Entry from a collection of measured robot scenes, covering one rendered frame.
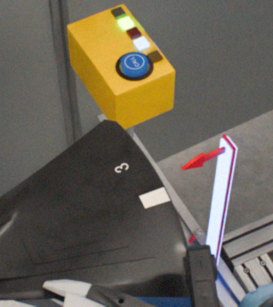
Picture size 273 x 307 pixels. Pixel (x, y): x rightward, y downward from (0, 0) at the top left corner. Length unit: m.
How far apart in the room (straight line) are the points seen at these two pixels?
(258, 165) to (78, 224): 1.55
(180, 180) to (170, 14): 0.63
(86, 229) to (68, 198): 0.04
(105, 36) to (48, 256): 0.45
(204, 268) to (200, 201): 1.49
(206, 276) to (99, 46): 0.49
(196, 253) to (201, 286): 0.04
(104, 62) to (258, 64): 1.10
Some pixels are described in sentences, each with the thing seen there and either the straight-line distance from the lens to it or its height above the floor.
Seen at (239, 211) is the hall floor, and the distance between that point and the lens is 2.28.
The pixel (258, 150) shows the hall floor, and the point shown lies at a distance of 2.41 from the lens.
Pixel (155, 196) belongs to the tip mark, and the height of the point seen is 1.17.
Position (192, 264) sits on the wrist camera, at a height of 1.21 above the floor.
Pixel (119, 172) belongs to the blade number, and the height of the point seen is 1.18.
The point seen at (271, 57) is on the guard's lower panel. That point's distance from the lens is 2.23.
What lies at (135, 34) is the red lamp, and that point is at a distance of 1.19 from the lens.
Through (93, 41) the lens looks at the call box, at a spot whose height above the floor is 1.07.
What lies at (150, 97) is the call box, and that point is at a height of 1.04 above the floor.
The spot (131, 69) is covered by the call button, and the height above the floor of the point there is 1.08.
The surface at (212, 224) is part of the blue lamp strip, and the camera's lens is 1.08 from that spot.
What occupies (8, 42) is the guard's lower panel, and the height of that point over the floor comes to 0.73.
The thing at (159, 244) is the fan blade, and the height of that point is 1.16.
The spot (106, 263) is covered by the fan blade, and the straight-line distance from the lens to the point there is 0.85.
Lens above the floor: 1.92
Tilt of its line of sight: 54 degrees down
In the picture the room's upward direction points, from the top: straight up
